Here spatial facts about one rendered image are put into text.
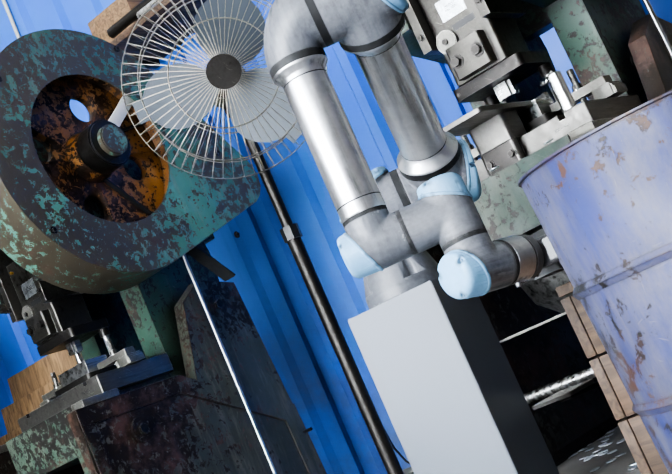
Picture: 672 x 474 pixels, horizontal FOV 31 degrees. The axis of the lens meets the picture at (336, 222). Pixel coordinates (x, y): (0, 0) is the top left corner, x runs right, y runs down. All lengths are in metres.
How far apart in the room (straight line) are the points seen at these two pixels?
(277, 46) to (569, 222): 0.67
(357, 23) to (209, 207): 2.08
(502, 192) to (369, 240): 0.86
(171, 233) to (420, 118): 1.83
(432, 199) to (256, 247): 3.05
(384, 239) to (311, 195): 2.81
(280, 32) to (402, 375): 0.64
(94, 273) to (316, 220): 1.26
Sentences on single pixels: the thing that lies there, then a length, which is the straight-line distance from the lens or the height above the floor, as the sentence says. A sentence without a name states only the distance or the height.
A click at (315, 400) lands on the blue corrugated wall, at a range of 4.87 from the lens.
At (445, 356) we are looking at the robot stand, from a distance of 2.13.
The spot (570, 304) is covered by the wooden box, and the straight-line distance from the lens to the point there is 2.08.
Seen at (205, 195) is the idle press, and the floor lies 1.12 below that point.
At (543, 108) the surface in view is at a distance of 2.89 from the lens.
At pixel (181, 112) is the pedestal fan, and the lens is 3.49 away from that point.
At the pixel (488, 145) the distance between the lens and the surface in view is 2.79.
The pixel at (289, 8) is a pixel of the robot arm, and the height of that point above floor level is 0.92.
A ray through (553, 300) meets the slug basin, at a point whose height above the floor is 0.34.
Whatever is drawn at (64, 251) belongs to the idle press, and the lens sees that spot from 3.58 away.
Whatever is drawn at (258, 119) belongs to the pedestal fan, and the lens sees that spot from 3.51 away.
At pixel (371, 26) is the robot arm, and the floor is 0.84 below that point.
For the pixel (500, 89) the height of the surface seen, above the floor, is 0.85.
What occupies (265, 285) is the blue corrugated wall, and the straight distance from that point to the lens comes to 4.91.
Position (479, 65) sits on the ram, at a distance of 2.86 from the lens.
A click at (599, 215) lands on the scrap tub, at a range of 1.46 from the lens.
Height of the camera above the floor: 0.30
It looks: 8 degrees up
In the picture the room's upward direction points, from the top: 24 degrees counter-clockwise
